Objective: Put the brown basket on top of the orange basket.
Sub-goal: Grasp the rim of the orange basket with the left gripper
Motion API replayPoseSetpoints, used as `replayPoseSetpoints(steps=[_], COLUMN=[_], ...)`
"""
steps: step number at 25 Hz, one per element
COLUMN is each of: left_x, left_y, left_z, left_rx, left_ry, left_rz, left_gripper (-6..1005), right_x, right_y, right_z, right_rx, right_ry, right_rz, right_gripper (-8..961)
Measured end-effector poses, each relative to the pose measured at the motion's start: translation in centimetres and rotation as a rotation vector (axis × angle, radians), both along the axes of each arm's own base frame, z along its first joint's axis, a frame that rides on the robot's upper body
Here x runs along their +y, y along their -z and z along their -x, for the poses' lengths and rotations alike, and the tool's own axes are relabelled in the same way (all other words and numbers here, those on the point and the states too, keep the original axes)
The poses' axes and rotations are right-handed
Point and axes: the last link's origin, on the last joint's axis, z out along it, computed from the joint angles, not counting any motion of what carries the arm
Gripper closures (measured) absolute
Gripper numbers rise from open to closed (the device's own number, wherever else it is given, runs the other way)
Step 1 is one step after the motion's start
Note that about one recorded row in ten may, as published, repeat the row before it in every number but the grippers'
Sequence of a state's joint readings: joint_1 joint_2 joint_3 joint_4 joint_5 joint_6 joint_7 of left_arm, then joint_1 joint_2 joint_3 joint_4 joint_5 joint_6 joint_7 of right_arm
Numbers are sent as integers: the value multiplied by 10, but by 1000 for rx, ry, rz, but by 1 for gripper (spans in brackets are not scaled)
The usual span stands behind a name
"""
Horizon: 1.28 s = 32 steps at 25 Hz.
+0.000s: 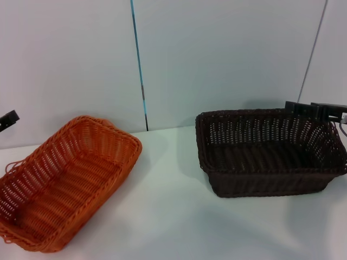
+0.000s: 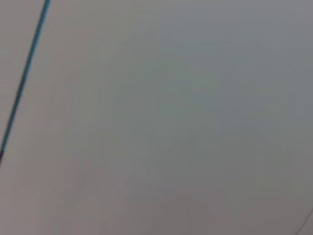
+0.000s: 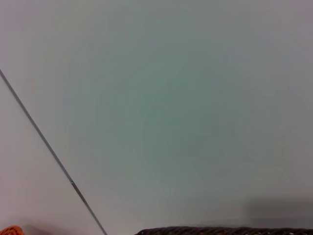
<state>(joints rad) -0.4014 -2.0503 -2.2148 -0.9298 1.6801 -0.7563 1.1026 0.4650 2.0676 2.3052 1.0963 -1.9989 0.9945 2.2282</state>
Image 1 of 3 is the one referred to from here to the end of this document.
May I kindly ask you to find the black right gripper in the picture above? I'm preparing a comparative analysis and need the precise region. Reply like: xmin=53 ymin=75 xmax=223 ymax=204
xmin=285 ymin=101 xmax=347 ymax=123

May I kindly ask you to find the orange woven plastic basket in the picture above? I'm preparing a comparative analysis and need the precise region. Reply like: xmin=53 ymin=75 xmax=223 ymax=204
xmin=0 ymin=115 xmax=144 ymax=254

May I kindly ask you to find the dark brown woven basket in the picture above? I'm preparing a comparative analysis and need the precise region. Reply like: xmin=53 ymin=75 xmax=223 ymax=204
xmin=195 ymin=108 xmax=347 ymax=199

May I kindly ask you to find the gray wall seam strip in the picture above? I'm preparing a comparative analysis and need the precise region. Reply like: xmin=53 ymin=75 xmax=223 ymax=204
xmin=295 ymin=0 xmax=330 ymax=108

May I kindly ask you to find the blue wall seam strip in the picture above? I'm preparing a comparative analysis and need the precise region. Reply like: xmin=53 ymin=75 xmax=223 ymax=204
xmin=129 ymin=0 xmax=149 ymax=132

